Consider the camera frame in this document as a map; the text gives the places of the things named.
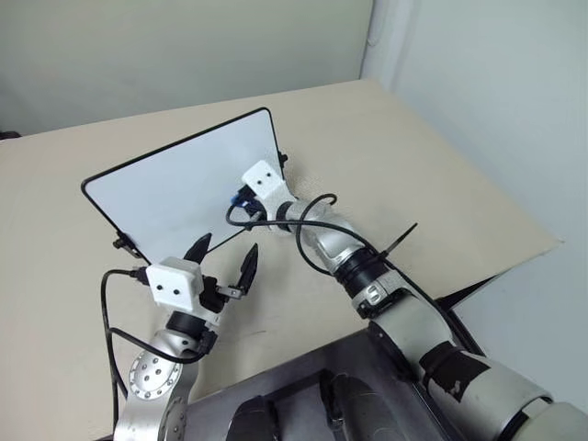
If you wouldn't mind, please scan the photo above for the black zip tie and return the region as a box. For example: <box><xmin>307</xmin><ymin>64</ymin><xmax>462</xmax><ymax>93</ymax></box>
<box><xmin>379</xmin><ymin>222</ymin><xmax>420</xmax><ymax>266</ymax></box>

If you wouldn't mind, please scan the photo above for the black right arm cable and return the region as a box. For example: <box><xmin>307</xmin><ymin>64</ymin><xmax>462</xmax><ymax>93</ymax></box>
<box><xmin>225</xmin><ymin>193</ymin><xmax>461</xmax><ymax>346</ymax></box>

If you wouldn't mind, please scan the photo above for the white whiteboard with black frame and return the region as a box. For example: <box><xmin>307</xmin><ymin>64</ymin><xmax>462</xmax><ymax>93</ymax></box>
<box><xmin>81</xmin><ymin>107</ymin><xmax>288</xmax><ymax>267</ymax></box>

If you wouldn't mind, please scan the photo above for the silver robot body plate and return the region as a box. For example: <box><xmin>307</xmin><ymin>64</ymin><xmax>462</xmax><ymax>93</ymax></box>
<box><xmin>185</xmin><ymin>329</ymin><xmax>466</xmax><ymax>441</ymax></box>

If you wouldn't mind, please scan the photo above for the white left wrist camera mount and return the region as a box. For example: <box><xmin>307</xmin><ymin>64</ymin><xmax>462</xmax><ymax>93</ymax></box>
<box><xmin>144</xmin><ymin>257</ymin><xmax>206</xmax><ymax>309</ymax></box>

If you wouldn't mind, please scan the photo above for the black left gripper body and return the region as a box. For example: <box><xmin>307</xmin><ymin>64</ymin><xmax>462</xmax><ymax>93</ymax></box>
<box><xmin>198</xmin><ymin>274</ymin><xmax>231</xmax><ymax>315</ymax></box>

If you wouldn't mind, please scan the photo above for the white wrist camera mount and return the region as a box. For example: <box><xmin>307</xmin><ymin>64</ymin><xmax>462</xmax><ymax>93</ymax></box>
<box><xmin>241</xmin><ymin>159</ymin><xmax>288</xmax><ymax>202</ymax></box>
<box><xmin>144</xmin><ymin>257</ymin><xmax>206</xmax><ymax>309</ymax></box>

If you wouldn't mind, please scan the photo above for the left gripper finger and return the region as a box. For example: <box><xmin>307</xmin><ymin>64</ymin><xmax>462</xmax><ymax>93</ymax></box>
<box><xmin>183</xmin><ymin>232</ymin><xmax>214</xmax><ymax>266</ymax></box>
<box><xmin>217</xmin><ymin>243</ymin><xmax>260</xmax><ymax>300</ymax></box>

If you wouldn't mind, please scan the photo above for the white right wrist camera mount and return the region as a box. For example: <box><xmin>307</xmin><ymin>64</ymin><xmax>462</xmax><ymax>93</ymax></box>
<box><xmin>241</xmin><ymin>159</ymin><xmax>288</xmax><ymax>202</ymax></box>

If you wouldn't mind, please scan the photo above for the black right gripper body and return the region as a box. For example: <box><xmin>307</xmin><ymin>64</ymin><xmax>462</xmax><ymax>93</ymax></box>
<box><xmin>244</xmin><ymin>189</ymin><xmax>269</xmax><ymax>221</ymax></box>

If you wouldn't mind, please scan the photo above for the dark rounded shape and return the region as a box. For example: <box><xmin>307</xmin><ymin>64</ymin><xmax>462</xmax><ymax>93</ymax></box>
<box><xmin>226</xmin><ymin>396</ymin><xmax>282</xmax><ymax>441</ymax></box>
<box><xmin>320</xmin><ymin>368</ymin><xmax>415</xmax><ymax>441</ymax></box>

